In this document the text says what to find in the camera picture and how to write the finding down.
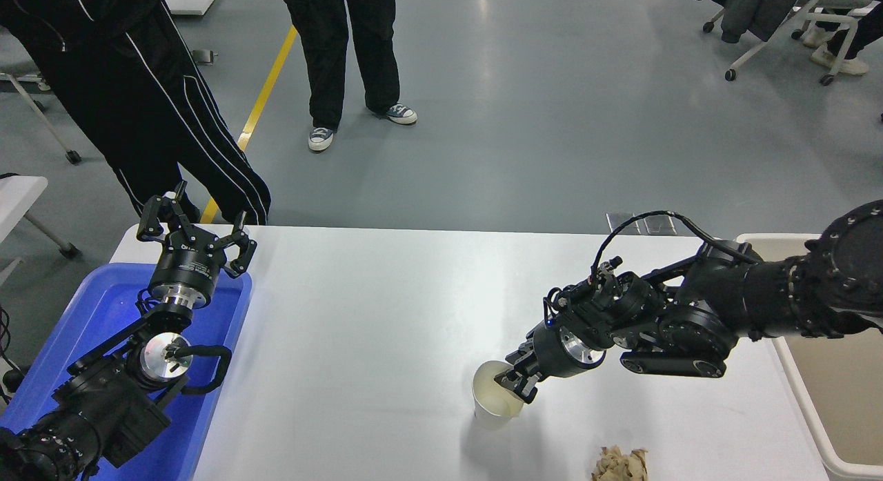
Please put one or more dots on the white paper cup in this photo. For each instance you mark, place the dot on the white paper cup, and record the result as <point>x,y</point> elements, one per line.
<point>493,415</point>

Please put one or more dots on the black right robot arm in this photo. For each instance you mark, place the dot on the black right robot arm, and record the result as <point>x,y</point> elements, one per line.
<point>759,288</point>

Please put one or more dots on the blue plastic tray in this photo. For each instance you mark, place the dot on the blue plastic tray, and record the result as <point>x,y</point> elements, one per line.
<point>110,308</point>

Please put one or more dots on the crumpled tan paper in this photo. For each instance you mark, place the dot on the crumpled tan paper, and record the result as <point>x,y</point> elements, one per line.
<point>621,465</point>

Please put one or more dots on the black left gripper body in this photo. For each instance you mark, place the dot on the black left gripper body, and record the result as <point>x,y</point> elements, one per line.
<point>187,263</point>

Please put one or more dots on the person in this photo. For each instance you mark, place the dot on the person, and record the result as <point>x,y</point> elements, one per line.
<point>331,53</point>
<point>838,61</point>
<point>138,87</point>

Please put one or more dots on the large pale plastic bin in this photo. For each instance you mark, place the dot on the large pale plastic bin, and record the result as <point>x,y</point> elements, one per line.
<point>848,398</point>

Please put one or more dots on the grey jacket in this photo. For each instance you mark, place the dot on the grey jacket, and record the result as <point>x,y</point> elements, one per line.
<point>759,8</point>

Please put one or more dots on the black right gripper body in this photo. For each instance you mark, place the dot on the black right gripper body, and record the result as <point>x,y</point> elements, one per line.
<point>548,353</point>

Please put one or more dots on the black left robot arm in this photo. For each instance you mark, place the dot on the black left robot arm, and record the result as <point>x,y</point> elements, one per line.
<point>103,405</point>

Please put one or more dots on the grey wheeled office chair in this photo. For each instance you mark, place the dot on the grey wheeled office chair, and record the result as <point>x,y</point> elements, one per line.
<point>73,156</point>

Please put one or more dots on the silver floor plate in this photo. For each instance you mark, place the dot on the silver floor plate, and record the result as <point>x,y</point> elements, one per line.
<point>621,229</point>
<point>659,227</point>

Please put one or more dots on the small white folding table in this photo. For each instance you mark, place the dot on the small white folding table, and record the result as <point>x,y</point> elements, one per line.
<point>17,194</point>

